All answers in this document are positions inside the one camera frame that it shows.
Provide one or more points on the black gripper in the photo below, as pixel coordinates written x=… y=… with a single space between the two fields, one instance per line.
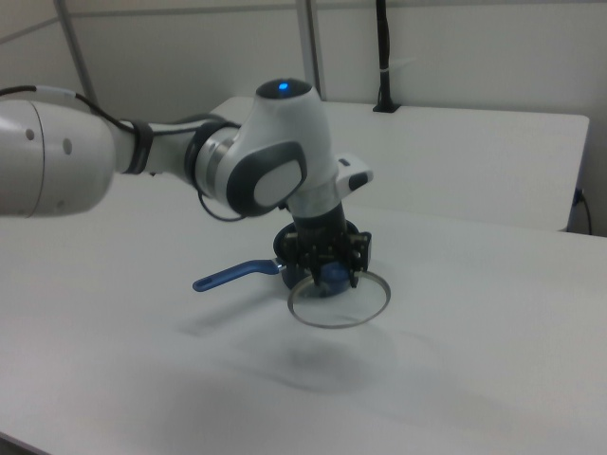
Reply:
x=320 y=232

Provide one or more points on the glass lid with blue knob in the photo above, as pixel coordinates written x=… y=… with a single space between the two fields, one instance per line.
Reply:
x=334 y=276

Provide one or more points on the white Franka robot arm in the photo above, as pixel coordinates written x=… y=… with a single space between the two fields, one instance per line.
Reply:
x=284 y=137

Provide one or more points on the black camera pole with base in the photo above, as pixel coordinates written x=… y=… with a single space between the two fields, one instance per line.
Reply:
x=384 y=57

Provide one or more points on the grey partition post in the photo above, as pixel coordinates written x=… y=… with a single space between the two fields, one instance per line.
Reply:
x=76 y=47
x=311 y=47

